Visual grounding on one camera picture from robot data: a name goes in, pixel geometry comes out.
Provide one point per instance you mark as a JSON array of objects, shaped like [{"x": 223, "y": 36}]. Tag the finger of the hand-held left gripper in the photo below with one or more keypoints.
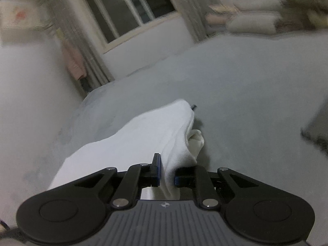
[{"x": 193, "y": 107}]

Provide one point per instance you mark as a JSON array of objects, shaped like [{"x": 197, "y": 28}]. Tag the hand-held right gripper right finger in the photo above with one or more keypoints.
[{"x": 185, "y": 176}]

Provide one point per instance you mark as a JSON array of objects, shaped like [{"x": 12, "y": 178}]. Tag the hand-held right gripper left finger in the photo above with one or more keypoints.
[{"x": 158, "y": 170}]

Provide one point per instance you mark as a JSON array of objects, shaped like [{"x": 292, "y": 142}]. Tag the white printed sweatshirt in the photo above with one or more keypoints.
[{"x": 141, "y": 141}]

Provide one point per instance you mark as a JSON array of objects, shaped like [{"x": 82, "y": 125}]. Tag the grey bed blanket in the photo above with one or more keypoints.
[{"x": 243, "y": 82}]

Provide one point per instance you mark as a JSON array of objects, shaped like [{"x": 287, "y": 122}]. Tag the grey star curtain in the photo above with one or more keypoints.
[
  {"x": 189, "y": 7},
  {"x": 87, "y": 51}
]

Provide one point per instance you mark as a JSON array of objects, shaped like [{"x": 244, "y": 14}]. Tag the thick grey quilt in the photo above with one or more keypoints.
[{"x": 251, "y": 24}]

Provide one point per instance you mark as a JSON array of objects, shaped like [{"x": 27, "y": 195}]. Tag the blue-grey hanging garment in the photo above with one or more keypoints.
[{"x": 85, "y": 84}]

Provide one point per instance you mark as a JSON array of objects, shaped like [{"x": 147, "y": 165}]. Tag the window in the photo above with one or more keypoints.
[{"x": 128, "y": 7}]

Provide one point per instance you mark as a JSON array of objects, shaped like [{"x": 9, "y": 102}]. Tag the pink hanging garment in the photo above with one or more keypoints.
[{"x": 74, "y": 61}]

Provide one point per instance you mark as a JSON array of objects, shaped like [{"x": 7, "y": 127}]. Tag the white wall unit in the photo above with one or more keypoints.
[{"x": 18, "y": 18}]

